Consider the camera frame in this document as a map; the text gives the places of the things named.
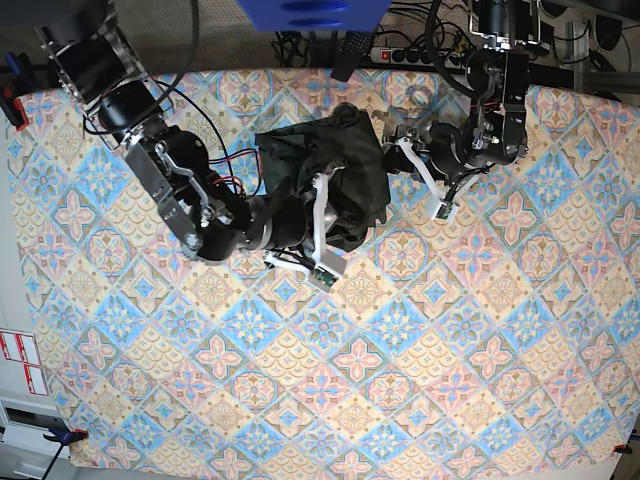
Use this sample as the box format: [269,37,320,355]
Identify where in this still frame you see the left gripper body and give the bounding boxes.
[427,122,480,183]

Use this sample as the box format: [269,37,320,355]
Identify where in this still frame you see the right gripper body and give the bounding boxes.
[247,179,340,255]

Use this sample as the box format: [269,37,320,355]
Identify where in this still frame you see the dark green long-sleeve shirt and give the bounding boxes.
[254,103,391,252]

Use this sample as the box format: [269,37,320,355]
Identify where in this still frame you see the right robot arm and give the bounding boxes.
[34,1,340,270]

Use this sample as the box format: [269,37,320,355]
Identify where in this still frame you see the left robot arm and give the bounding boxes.
[384,1,541,187]

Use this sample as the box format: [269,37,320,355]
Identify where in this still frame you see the black remote control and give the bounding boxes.
[330,31,374,82]

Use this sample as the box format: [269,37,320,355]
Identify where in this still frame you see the colourful patterned tablecloth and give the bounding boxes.
[6,87,639,479]

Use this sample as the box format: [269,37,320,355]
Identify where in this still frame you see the red white label stickers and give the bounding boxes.
[1,330,49,396]

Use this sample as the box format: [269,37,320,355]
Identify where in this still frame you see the blue orange clamp upper left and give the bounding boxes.
[1,52,29,131]

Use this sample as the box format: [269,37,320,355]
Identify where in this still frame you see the blue orange clamp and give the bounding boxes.
[43,428,88,446]
[1,52,29,131]

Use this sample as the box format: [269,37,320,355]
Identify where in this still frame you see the blue orange clamp lower left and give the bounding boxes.
[43,428,88,446]

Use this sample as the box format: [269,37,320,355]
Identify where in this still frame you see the orange clamp lower right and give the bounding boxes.
[614,445,633,455]

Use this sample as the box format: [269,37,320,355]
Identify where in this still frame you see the white power strip red switch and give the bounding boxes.
[369,45,468,69]

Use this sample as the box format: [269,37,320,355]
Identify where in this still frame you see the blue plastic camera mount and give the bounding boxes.
[238,0,391,32]

